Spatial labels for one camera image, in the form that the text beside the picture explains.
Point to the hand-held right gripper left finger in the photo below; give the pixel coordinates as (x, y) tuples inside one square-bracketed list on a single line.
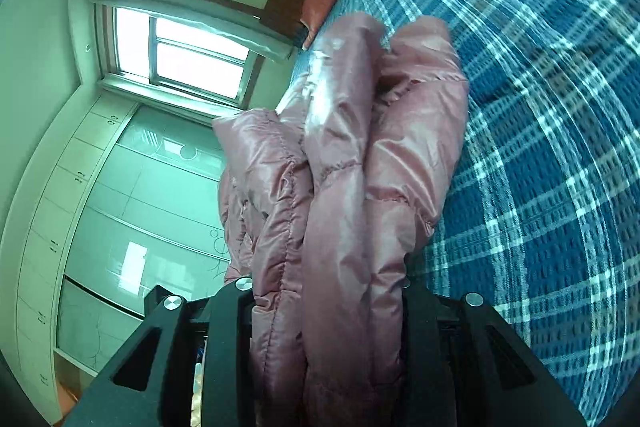
[(230, 322)]

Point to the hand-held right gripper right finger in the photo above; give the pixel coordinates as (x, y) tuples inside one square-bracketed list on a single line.
[(425, 322)]

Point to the pink puffer jacket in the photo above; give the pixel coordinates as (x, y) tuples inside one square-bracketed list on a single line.
[(350, 157)]

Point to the glass door wardrobe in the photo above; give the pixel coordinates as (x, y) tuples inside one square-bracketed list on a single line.
[(125, 207)]

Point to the blue plaid bed sheet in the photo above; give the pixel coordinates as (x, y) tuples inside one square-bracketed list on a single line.
[(540, 107)]

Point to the window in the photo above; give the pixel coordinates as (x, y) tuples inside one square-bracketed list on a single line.
[(190, 57)]

